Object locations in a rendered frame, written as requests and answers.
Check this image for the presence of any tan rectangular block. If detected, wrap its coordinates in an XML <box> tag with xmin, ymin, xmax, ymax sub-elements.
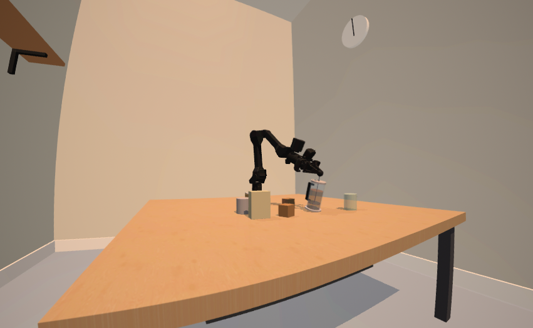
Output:
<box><xmin>248</xmin><ymin>191</ymin><xmax>271</xmax><ymax>220</ymax></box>

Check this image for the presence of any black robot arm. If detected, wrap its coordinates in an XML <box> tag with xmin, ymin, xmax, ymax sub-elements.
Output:
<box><xmin>249</xmin><ymin>130</ymin><xmax>316</xmax><ymax>191</ymax></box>

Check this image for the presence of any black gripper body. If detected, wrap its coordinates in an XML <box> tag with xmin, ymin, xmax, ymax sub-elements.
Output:
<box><xmin>294</xmin><ymin>155</ymin><xmax>321</xmax><ymax>172</ymax></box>

